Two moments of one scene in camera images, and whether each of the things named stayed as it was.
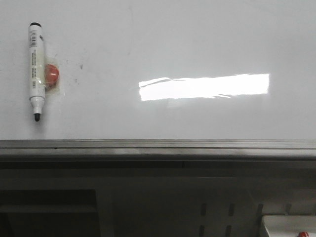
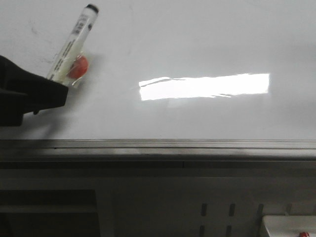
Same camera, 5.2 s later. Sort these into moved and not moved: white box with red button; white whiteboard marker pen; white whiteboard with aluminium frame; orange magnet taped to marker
Moved: orange magnet taped to marker; white whiteboard marker pen
Not moved: white whiteboard with aluminium frame; white box with red button
